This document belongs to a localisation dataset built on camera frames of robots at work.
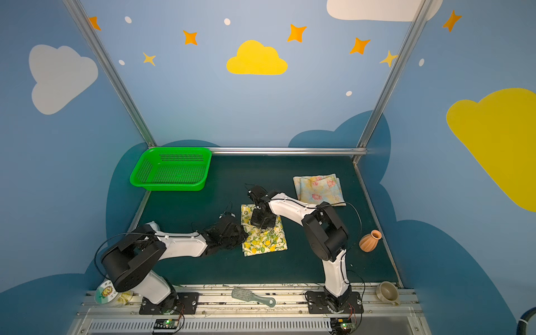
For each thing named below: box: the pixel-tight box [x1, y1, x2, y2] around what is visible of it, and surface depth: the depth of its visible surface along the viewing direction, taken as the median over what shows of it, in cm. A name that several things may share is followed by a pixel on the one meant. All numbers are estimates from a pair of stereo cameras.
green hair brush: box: [231, 287, 277, 308], surface depth 78 cm
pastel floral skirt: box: [293, 173, 347, 207], surface depth 109 cm
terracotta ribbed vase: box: [358, 229, 383, 253], surface depth 83 cm
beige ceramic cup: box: [375, 280, 400, 306], surface depth 76 cm
